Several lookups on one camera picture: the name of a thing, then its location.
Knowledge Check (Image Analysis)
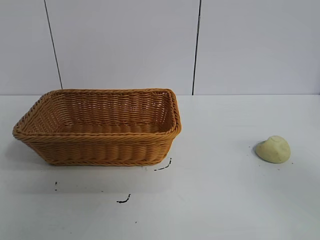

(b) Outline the pale yellow egg yolk pastry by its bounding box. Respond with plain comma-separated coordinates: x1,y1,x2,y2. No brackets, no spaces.
255,135,292,165

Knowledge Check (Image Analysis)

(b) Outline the tan woven wicker basket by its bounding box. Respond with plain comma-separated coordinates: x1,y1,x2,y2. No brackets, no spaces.
12,87,183,167

